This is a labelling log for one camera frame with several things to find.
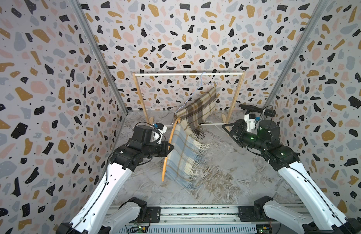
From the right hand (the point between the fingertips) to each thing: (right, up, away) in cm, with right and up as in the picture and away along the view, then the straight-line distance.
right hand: (226, 130), depth 67 cm
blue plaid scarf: (-18, -19, +20) cm, 33 cm away
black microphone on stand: (+31, +10, +23) cm, 40 cm away
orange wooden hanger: (-26, -4, +2) cm, 26 cm away
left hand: (-24, -8, +1) cm, 25 cm away
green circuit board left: (-40, -48, +3) cm, 62 cm away
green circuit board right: (+20, -48, +4) cm, 53 cm away
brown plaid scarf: (-14, +9, +32) cm, 36 cm away
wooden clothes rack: (+11, +11, +35) cm, 38 cm away
